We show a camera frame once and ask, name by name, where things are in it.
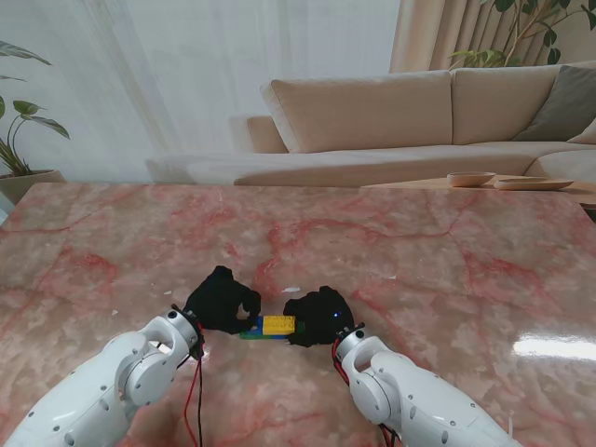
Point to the light wooden coffee table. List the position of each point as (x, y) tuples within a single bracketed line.
[(410, 184)]

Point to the beige curtain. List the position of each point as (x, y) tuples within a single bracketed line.
[(419, 32)]

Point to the dark green leafy tree plant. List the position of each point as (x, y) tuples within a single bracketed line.
[(484, 58)]

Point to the grey sofa cushion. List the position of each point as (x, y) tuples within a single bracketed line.
[(563, 107)]

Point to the flat wooden plate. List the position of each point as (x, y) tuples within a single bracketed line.
[(533, 184)]

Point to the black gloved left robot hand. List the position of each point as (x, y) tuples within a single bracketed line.
[(219, 298)]

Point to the wooden bowl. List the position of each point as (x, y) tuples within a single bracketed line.
[(471, 179)]

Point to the beige plant pot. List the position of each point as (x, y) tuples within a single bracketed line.
[(28, 186)]

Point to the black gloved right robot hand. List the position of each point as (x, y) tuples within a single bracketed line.
[(323, 316)]

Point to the sheer white curtain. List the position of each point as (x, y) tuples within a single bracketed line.
[(186, 70)]

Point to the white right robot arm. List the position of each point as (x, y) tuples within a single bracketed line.
[(419, 400)]

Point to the variegated leafy house plant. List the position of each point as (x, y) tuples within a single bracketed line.
[(46, 123)]

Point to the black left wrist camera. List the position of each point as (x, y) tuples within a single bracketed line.
[(198, 347)]

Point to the beige sofa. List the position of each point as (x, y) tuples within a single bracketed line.
[(363, 116)]

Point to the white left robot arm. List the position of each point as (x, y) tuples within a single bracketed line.
[(93, 386)]

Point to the yellow toy brick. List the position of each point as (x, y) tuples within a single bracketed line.
[(288, 324), (271, 324)]

